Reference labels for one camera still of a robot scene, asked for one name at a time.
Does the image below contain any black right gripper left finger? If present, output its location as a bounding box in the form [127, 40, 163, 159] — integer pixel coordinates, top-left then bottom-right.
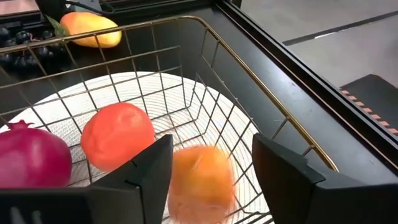
[0, 134, 174, 224]

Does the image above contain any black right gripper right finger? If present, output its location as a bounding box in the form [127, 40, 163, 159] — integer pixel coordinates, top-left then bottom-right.
[252, 133, 398, 224]

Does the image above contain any orange-red tomato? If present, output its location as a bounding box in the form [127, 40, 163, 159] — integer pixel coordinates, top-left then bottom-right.
[80, 101, 156, 172]

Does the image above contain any round orange fruit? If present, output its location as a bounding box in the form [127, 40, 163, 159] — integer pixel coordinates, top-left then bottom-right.
[167, 144, 237, 224]

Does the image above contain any yellow mango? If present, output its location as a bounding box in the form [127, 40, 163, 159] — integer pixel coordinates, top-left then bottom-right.
[59, 11, 123, 49]

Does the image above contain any black grape bunch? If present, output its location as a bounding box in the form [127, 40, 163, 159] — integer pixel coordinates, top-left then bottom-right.
[0, 27, 68, 74]

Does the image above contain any white round plate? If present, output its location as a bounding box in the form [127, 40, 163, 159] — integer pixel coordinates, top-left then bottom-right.
[0, 71, 272, 224]

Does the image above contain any black hazard-striped floor mat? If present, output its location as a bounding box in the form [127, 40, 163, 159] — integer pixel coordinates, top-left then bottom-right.
[340, 73, 398, 138]

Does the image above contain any gold wire basket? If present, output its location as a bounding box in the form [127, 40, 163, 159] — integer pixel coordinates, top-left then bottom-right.
[0, 14, 340, 224]

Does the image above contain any black aluminium table frame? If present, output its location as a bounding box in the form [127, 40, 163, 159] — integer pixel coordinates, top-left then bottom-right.
[214, 0, 398, 170]

